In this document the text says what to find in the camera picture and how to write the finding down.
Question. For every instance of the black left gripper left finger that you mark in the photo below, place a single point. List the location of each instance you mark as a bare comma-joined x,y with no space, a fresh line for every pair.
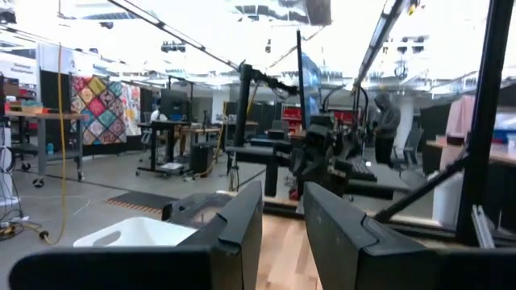
238,241

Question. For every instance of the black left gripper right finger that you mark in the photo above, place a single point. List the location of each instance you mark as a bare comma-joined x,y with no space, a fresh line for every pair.
342,249

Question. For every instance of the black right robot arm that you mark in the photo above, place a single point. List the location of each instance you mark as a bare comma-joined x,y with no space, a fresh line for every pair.
322,133

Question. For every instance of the black computer keyboard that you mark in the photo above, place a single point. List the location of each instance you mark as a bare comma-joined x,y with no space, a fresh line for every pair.
363,169

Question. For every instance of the red storage bins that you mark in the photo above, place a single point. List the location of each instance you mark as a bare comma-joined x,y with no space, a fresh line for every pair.
292,114

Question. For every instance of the person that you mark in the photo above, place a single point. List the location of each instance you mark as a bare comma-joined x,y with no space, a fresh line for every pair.
387,129
158,116

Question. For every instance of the blue translucent panel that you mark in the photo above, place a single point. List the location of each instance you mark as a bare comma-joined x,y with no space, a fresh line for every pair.
311,88

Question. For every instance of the grey office chair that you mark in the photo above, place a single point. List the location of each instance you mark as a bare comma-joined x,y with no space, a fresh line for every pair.
409,147

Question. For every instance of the black computer tower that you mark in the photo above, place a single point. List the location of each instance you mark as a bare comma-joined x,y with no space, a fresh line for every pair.
201,158

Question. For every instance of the white plastic bin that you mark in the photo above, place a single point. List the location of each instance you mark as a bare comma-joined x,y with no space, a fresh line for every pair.
141,233

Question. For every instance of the black metal pole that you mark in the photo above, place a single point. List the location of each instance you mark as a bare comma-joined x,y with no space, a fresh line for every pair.
243,104

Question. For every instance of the black mat orange stripes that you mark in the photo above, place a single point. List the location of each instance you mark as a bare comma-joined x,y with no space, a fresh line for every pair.
139,201

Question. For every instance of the black standing desk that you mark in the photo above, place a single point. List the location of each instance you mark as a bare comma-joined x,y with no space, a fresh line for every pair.
161,137

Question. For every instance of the pink hanging cloth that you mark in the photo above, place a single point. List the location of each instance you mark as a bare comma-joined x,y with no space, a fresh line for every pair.
459,117

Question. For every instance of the black computer monitor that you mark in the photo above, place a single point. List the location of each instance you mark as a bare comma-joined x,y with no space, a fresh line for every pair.
174,104

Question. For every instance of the colourful patchwork quilt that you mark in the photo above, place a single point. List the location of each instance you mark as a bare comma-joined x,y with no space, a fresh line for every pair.
101,113

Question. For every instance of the grey wheeled workbench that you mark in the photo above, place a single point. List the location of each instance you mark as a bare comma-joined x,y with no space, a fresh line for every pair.
44,121

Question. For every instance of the black overhead frame bar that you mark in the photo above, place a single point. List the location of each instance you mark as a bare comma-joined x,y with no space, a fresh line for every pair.
177,34
379,36

